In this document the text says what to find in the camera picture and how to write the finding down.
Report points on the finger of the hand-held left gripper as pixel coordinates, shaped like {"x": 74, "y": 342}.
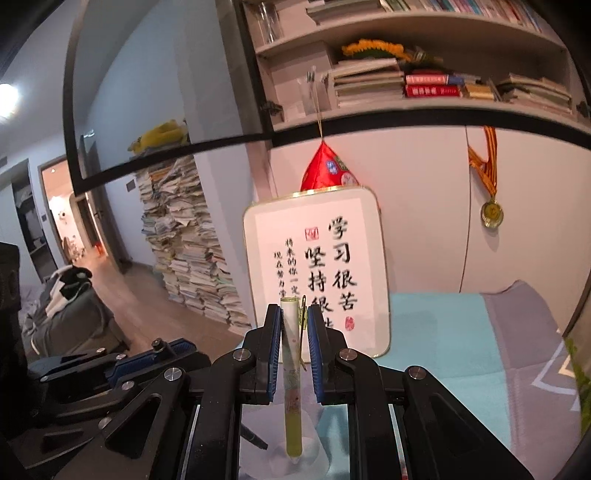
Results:
{"x": 178, "y": 347}
{"x": 127, "y": 369}

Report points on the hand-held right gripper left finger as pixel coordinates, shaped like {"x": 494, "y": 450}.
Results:
{"x": 276, "y": 355}

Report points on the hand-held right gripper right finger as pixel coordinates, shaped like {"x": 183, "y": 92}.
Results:
{"x": 316, "y": 355}

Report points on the pale green patterned pen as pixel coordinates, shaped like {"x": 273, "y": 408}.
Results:
{"x": 292, "y": 392}

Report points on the translucent plastic pen cup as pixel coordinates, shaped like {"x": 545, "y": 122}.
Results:
{"x": 315, "y": 443}

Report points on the black and white cloth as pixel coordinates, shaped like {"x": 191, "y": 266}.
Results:
{"x": 69, "y": 279}

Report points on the grey sofa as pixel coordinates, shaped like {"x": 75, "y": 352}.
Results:
{"x": 78, "y": 323}

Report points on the dark open cabinet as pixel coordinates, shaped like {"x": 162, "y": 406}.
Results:
{"x": 32, "y": 221}

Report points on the black pen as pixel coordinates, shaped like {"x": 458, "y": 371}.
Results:
{"x": 255, "y": 438}

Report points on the wooden doorway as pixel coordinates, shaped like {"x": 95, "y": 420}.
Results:
{"x": 69, "y": 217}

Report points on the tall pile of books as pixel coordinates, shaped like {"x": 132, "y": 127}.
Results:
{"x": 184, "y": 240}

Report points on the framed calligraphy sign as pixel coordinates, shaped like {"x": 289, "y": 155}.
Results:
{"x": 323, "y": 240}

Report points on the grey turquoise printed mat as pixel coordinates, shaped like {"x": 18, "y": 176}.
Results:
{"x": 438, "y": 332}

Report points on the red hanging ornament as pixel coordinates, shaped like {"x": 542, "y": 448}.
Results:
{"x": 328, "y": 168}

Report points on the ceiling light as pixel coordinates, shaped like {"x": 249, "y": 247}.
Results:
{"x": 8, "y": 93}

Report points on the yellow plush toy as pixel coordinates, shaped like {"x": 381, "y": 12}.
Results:
{"x": 159, "y": 136}

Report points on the gold medal with striped ribbon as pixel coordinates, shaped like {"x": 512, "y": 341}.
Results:
{"x": 491, "y": 213}

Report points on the green potted plant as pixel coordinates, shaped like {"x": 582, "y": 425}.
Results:
{"x": 573, "y": 364}

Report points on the clear holder with sticks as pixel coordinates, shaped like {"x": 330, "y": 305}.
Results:
{"x": 315, "y": 97}

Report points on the stack of pale flat books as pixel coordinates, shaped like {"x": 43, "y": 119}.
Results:
{"x": 367, "y": 83}

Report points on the red books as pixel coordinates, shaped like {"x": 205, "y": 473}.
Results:
{"x": 431, "y": 85}

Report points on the yellow book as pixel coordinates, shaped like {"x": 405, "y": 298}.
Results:
{"x": 480, "y": 90}

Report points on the sunflower decoration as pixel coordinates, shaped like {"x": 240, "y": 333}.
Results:
{"x": 374, "y": 48}

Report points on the drinking glass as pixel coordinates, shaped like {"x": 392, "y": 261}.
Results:
{"x": 269, "y": 23}

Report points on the stack of worn grey books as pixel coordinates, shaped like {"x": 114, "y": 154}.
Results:
{"x": 535, "y": 92}

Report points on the flat books with dark cover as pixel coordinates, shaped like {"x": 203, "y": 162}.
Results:
{"x": 344, "y": 11}

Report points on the row of upright books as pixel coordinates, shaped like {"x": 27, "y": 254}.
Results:
{"x": 461, "y": 7}

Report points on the dark wall switch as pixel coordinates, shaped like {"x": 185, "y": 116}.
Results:
{"x": 130, "y": 185}

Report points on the grey wall bookshelf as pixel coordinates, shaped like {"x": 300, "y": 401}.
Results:
{"x": 415, "y": 34}

